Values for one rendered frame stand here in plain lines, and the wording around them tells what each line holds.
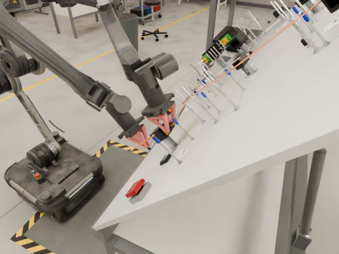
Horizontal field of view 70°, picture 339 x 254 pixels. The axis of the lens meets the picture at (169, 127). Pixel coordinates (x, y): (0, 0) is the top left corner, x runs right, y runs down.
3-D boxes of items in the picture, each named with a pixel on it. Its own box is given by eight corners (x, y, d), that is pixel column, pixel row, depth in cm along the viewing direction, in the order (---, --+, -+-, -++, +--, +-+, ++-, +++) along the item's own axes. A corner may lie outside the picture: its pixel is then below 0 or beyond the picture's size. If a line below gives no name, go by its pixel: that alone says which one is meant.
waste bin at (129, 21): (114, 58, 420) (108, 19, 381) (115, 48, 455) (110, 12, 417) (140, 56, 424) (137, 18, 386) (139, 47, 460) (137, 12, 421)
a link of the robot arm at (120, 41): (104, 26, 101) (93, -1, 92) (117, 21, 102) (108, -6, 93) (130, 88, 75) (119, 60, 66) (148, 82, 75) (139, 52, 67)
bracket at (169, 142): (176, 144, 84) (166, 134, 83) (180, 141, 82) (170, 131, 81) (170, 153, 81) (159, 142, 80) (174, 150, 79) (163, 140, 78)
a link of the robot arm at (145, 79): (127, 71, 69) (134, 73, 64) (148, 60, 70) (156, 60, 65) (138, 92, 72) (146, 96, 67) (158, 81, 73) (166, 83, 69)
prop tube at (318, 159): (295, 241, 65) (311, 153, 48) (296, 232, 67) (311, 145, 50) (309, 245, 63) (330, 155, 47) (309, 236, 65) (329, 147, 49)
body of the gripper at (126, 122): (146, 119, 87) (133, 103, 85) (129, 136, 80) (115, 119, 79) (136, 124, 92) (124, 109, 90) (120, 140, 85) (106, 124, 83)
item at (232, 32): (251, 40, 140) (235, 21, 138) (244, 51, 128) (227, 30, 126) (242, 48, 145) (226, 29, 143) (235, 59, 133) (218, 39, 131)
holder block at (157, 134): (163, 136, 84) (155, 128, 83) (172, 130, 80) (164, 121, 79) (157, 143, 81) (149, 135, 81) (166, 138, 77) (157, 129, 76)
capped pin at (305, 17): (323, 46, 52) (298, 14, 50) (330, 41, 51) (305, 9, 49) (323, 48, 51) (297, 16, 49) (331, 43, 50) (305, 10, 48)
